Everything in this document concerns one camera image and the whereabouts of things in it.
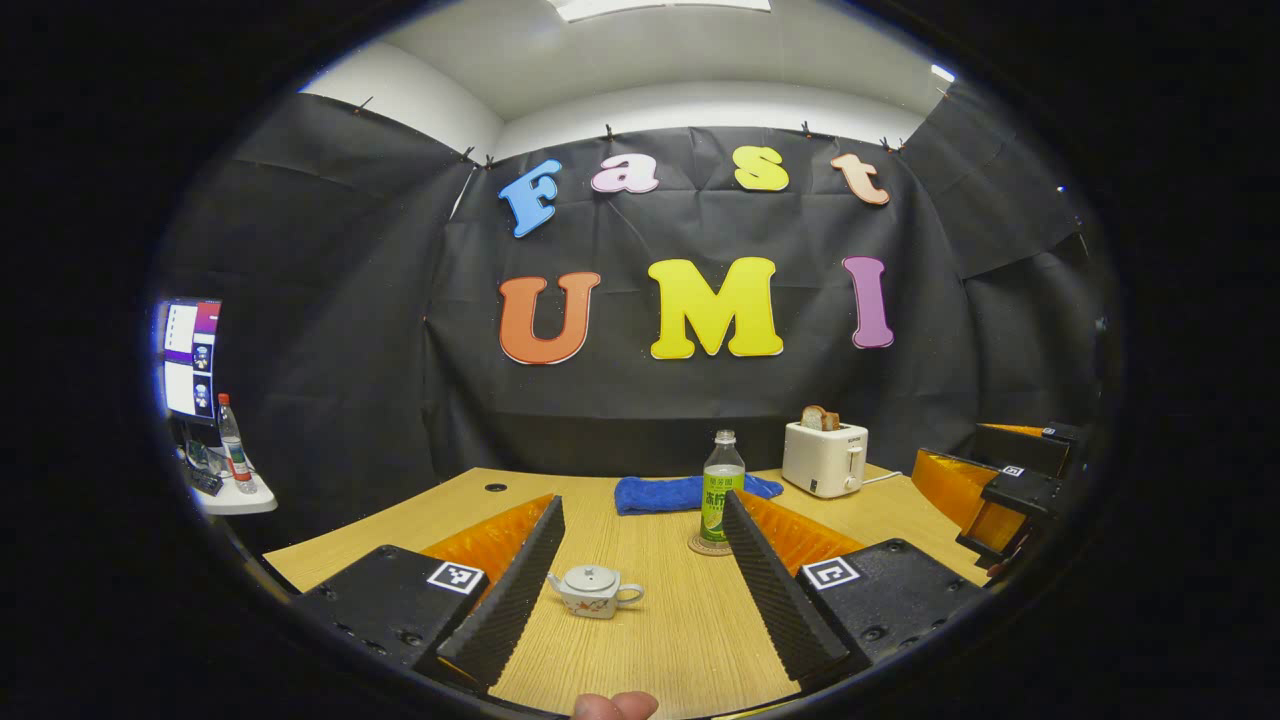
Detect ceiling light panel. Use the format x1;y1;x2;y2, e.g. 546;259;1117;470
548;0;773;23

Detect white toaster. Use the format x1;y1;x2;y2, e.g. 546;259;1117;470
781;420;870;499

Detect clear bottle red cap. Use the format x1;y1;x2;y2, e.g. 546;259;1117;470
217;392;259;495

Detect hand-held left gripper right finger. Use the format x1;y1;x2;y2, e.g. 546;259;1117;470
720;490;986;691

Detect black backdrop cloth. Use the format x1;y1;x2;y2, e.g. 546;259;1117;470
160;85;1111;551

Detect white teacup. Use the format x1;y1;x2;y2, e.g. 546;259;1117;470
547;570;646;620

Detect white side table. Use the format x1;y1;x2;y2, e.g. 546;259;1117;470
185;460;279;517

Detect computer monitor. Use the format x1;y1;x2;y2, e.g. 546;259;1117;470
155;297;223;421

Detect green label water bottle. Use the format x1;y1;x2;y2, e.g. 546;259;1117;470
700;430;747;544

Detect blue towel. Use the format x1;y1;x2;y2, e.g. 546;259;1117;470
613;473;785;517

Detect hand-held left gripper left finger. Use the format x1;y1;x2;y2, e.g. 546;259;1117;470
295;493;567;696

